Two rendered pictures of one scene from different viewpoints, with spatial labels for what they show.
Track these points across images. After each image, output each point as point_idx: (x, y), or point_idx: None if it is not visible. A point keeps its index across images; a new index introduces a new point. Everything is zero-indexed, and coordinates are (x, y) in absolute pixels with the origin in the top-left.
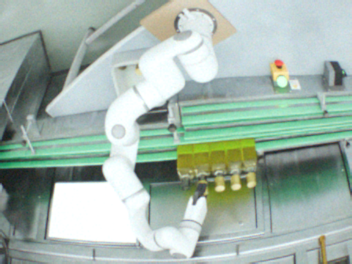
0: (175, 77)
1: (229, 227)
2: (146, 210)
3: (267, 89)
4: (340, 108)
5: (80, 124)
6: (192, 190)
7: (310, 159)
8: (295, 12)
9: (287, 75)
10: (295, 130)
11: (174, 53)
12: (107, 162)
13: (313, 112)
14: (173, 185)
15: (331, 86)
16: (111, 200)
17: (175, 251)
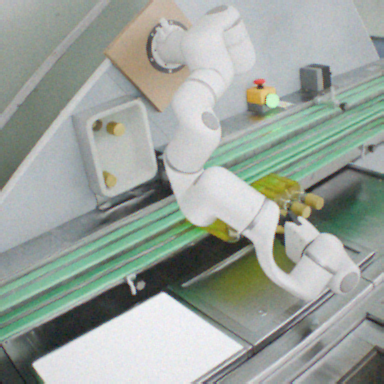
0: (230, 58)
1: None
2: (211, 308)
3: (260, 117)
4: (350, 100)
5: (43, 247)
6: (239, 265)
7: (332, 191)
8: (264, 8)
9: (275, 92)
10: (313, 148)
11: (227, 22)
12: (208, 173)
13: (326, 114)
14: (211, 273)
15: (322, 90)
16: (150, 328)
17: (345, 273)
